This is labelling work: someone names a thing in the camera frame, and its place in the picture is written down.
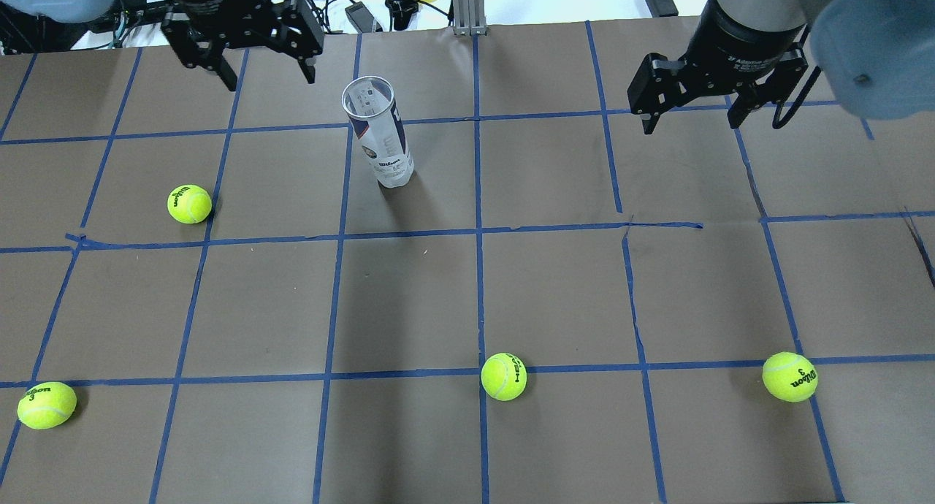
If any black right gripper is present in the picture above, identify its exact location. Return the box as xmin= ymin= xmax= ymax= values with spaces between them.
xmin=627 ymin=7 xmax=808 ymax=135

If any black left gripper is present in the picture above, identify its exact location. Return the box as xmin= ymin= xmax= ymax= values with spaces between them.
xmin=161 ymin=0 xmax=324 ymax=92

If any clear Wilson tennis ball can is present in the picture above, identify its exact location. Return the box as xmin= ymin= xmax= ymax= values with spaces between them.
xmin=341 ymin=77 xmax=415 ymax=188

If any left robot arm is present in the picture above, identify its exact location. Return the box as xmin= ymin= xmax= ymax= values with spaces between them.
xmin=2 ymin=0 xmax=325 ymax=91

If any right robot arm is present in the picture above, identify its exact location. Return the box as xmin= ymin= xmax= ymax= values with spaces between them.
xmin=627 ymin=0 xmax=934 ymax=134

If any tennis ball near left gripper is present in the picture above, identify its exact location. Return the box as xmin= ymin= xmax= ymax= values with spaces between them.
xmin=167 ymin=184 xmax=213 ymax=224

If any tennis ball right Wilson 3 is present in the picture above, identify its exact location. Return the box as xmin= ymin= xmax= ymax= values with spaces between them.
xmin=761 ymin=351 xmax=818 ymax=403

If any tennis ball centre Head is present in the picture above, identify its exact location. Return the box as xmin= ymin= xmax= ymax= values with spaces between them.
xmin=481 ymin=352 xmax=528 ymax=402

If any tennis ball far left front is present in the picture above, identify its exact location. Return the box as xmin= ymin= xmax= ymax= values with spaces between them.
xmin=17 ymin=381 xmax=77 ymax=430

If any aluminium frame post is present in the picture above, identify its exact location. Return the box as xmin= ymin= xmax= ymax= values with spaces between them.
xmin=451 ymin=0 xmax=489 ymax=36

